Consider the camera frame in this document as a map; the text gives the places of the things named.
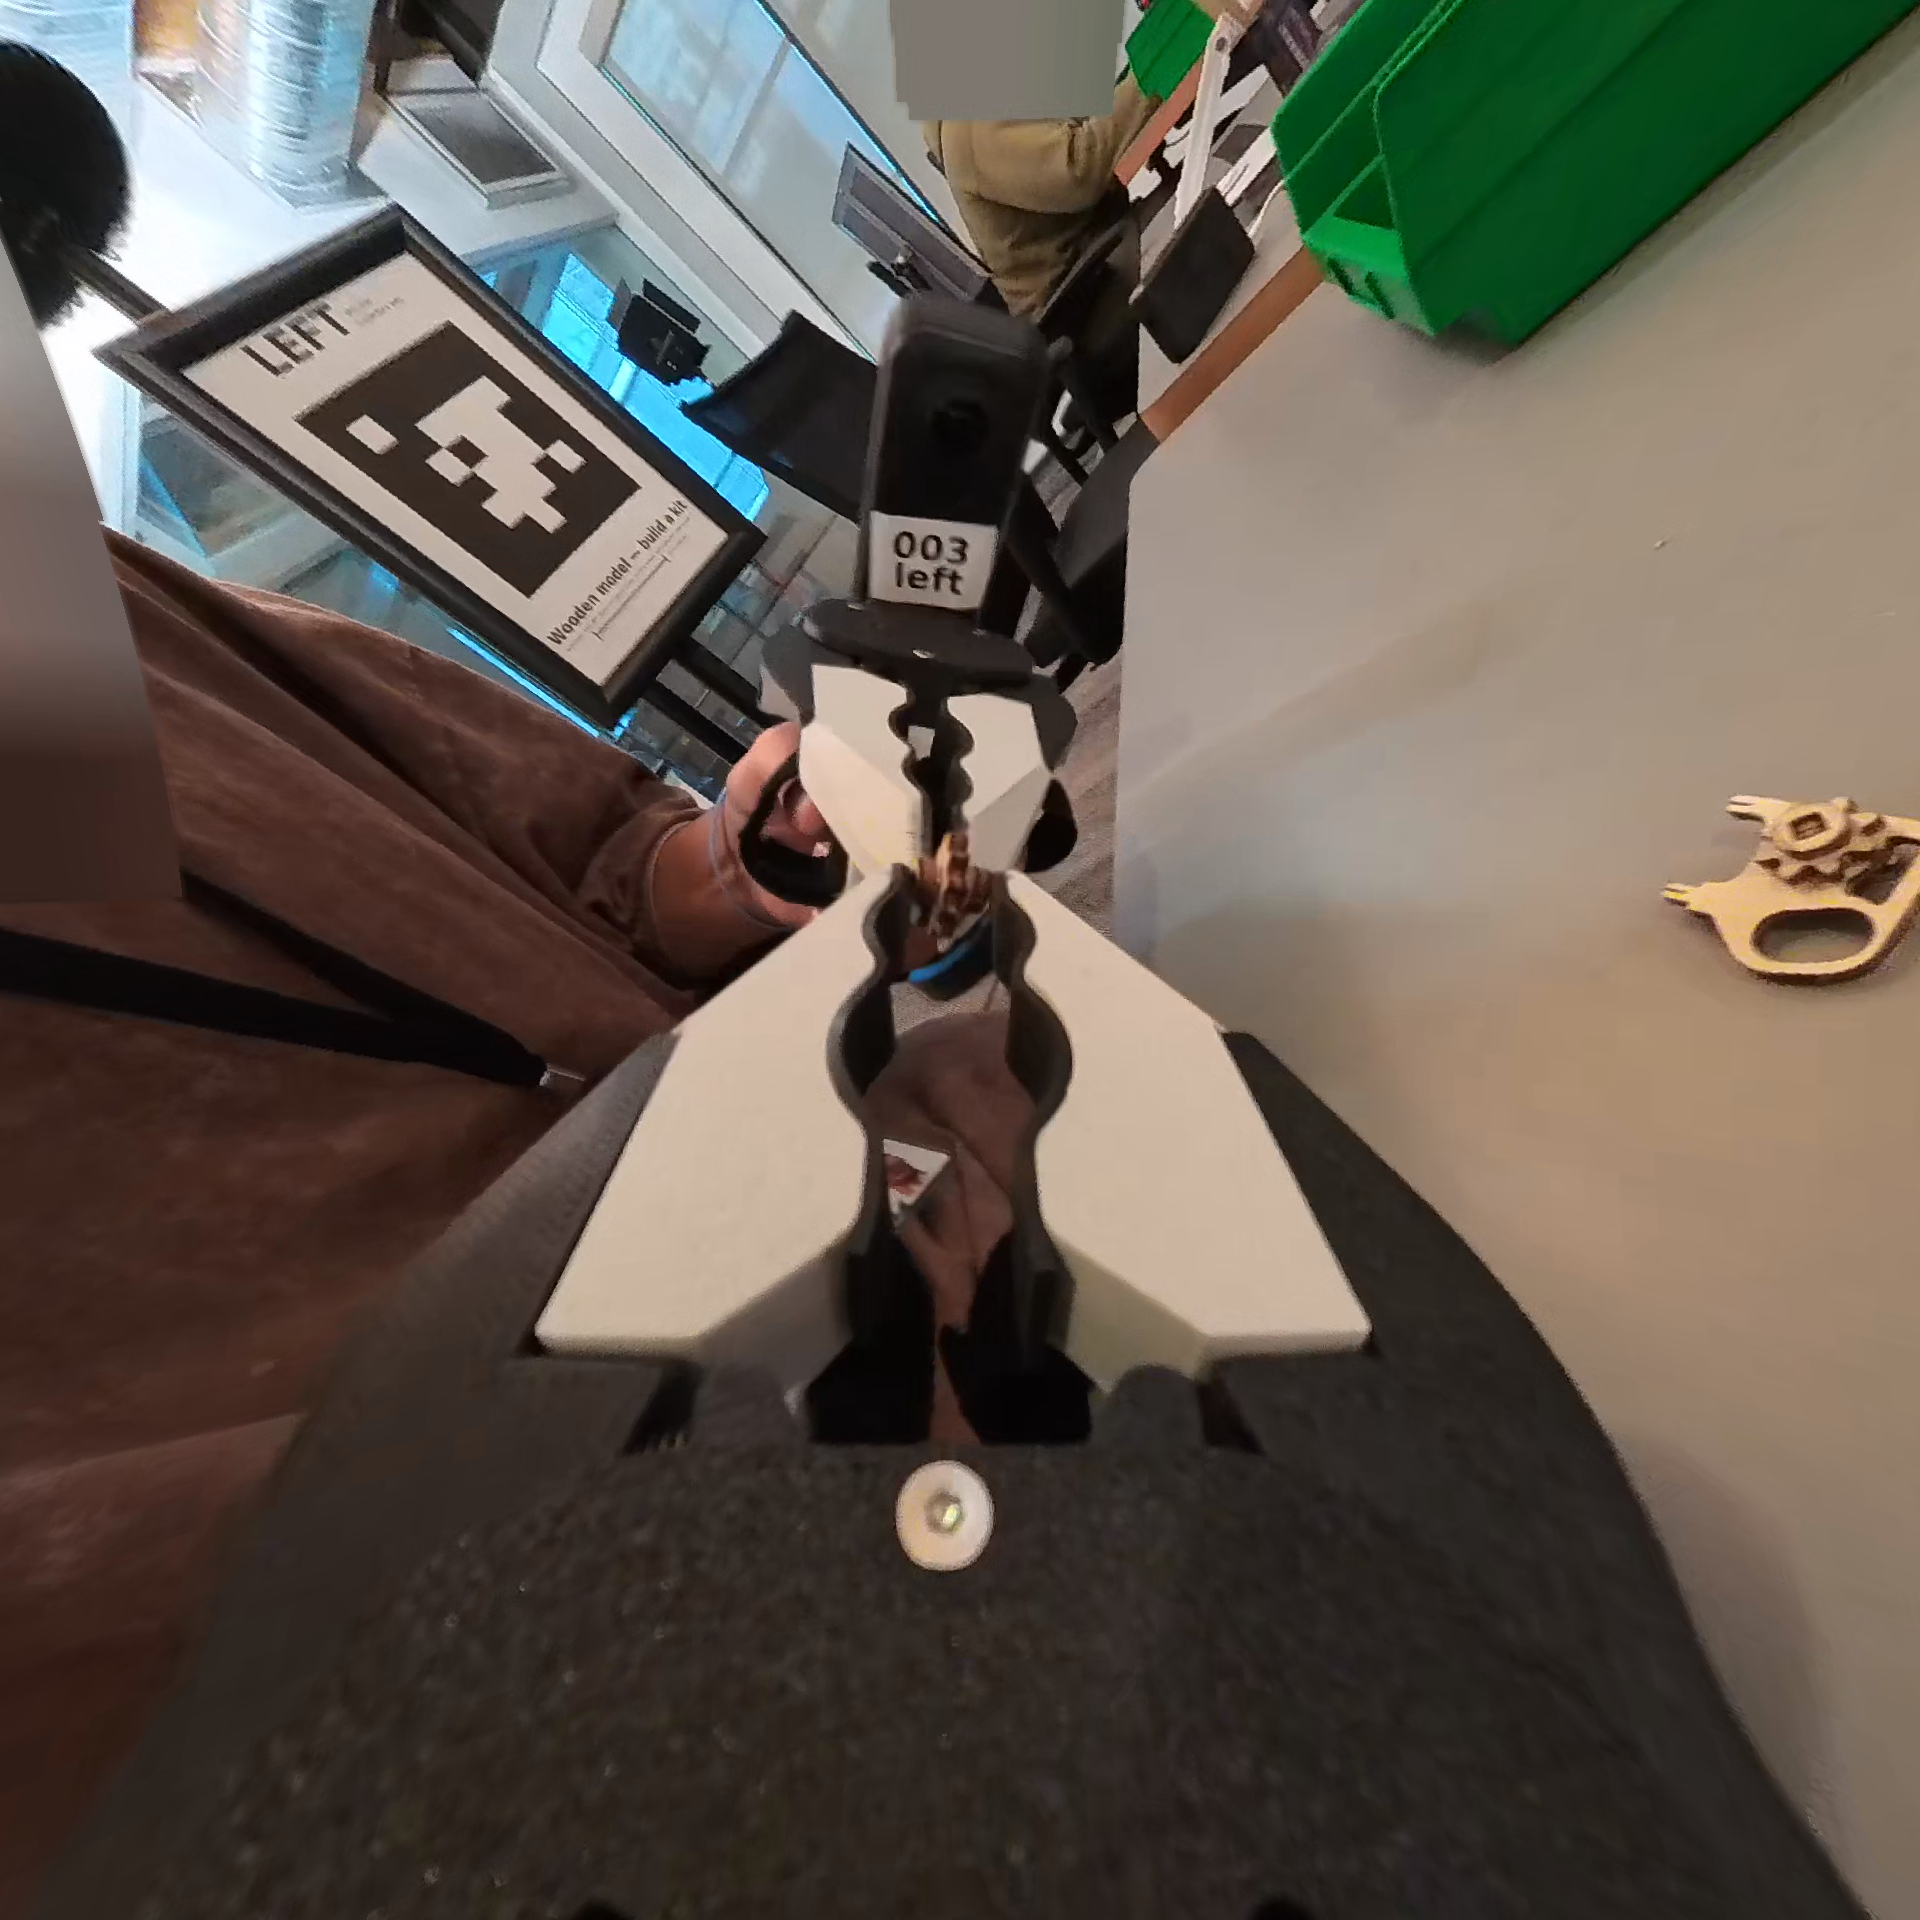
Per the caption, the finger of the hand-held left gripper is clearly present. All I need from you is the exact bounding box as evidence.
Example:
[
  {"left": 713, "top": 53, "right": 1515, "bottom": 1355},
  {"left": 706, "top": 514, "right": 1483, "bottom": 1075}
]
[
  {"left": 794, "top": 665, "right": 940, "bottom": 882},
  {"left": 941, "top": 684, "right": 1056, "bottom": 871}
]

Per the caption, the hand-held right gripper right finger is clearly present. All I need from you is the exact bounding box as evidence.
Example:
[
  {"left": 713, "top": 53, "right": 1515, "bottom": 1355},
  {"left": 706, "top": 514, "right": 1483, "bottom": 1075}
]
[{"left": 981, "top": 871, "right": 1371, "bottom": 1391}]

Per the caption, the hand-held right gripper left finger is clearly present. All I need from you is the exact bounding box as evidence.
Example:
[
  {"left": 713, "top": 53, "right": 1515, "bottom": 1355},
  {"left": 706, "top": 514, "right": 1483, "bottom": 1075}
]
[{"left": 533, "top": 871, "right": 902, "bottom": 1420}]

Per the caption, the small wooden gear assembly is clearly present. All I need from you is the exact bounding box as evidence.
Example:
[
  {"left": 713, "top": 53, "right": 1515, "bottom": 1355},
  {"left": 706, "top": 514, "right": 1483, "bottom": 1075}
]
[{"left": 903, "top": 835, "right": 995, "bottom": 943}]

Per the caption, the person's left forearm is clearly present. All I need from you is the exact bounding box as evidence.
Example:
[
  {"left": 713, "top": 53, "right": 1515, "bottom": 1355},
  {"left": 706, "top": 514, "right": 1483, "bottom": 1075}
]
[{"left": 101, "top": 522, "right": 752, "bottom": 1051}]

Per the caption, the wooden model plate with gear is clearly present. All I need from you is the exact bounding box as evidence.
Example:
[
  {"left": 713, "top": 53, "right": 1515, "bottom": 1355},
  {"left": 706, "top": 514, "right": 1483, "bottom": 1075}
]
[{"left": 1659, "top": 792, "right": 1920, "bottom": 987}]

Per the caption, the person's left hand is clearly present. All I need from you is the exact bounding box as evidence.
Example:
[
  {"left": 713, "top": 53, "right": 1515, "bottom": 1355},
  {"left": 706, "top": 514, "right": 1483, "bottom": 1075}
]
[{"left": 715, "top": 719, "right": 867, "bottom": 941}]

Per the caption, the black office chair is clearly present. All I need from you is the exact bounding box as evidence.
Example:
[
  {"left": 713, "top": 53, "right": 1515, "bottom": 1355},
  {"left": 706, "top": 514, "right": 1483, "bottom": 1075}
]
[
  {"left": 1032, "top": 221, "right": 1151, "bottom": 486},
  {"left": 985, "top": 432, "right": 1166, "bottom": 688},
  {"left": 678, "top": 312, "right": 889, "bottom": 529}
]

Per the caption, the grey monitor panel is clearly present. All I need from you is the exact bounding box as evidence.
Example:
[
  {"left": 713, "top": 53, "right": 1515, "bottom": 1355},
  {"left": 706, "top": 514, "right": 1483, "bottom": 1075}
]
[{"left": 829, "top": 141, "right": 995, "bottom": 312}]

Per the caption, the black pouch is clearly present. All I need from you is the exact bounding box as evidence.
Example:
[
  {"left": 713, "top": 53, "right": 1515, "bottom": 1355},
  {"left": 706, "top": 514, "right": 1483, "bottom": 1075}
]
[{"left": 1129, "top": 193, "right": 1255, "bottom": 365}]

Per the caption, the white folding stand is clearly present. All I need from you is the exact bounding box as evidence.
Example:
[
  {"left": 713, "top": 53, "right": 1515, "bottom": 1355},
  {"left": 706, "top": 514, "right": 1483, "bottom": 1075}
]
[{"left": 1166, "top": 17, "right": 1280, "bottom": 216}]

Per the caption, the small green plastic bin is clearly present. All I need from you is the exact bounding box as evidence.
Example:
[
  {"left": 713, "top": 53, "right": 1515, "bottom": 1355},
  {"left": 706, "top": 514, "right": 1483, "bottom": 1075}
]
[{"left": 1122, "top": 0, "right": 1222, "bottom": 95}]

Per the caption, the framed marker sign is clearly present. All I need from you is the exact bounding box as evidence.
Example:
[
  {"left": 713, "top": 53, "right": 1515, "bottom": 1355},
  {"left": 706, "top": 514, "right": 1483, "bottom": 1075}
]
[{"left": 92, "top": 203, "right": 769, "bottom": 726}]

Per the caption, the large green plastic bin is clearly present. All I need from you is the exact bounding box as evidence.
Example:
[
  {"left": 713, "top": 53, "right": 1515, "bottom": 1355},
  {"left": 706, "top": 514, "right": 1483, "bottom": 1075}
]
[{"left": 1270, "top": 0, "right": 1896, "bottom": 347}]

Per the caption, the black lanyard strap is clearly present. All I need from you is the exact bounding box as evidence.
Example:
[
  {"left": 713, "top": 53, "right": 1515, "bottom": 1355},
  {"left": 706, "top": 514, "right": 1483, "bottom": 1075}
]
[{"left": 0, "top": 875, "right": 552, "bottom": 1091}]

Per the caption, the silver flexible duct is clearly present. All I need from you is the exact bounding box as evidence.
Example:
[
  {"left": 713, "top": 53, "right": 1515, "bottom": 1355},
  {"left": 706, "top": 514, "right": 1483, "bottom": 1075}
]
[{"left": 210, "top": 0, "right": 395, "bottom": 210}]

